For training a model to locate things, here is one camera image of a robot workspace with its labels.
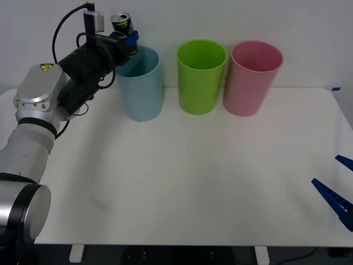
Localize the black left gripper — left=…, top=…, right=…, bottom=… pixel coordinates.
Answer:
left=95, top=30, right=140, bottom=68

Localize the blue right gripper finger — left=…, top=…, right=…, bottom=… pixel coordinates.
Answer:
left=334, top=154, right=353, bottom=172
left=311, top=178, right=353, bottom=232

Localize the black drink can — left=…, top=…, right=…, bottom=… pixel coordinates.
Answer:
left=110, top=11, right=139, bottom=56

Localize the pale blue plastic bin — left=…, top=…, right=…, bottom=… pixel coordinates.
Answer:
left=115, top=45, right=163, bottom=123

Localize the white table leg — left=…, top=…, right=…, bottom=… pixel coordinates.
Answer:
left=254, top=245, right=270, bottom=265
left=68, top=244, right=84, bottom=263

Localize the green plastic bin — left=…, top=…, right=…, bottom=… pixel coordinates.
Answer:
left=176, top=38, right=228, bottom=116

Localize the pink plastic bin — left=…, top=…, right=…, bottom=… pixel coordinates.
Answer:
left=222, top=40, right=284, bottom=118

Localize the black floor cable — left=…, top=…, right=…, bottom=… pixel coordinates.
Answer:
left=271, top=246, right=319, bottom=264

